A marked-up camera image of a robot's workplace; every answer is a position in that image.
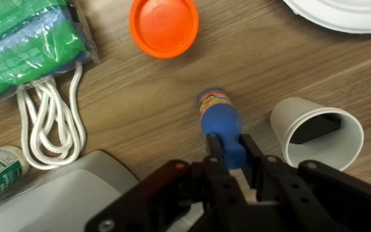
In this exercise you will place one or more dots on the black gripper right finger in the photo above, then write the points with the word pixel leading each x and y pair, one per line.
pixel 253 153

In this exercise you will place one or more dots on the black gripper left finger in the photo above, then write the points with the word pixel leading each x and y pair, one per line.
pixel 214 161

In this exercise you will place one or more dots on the blue cap figure bottle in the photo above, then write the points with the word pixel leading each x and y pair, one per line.
pixel 219 116

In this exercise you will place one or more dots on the orange lid play-doh tub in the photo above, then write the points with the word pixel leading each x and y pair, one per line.
pixel 163 28

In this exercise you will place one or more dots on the white round plate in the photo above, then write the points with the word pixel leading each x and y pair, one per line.
pixel 341 15

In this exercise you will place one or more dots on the white paper cup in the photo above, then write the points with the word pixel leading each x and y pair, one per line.
pixel 308 130

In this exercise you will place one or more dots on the white appliance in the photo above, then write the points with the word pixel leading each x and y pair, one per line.
pixel 64 198

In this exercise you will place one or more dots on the green snack bag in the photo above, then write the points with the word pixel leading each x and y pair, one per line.
pixel 38 39

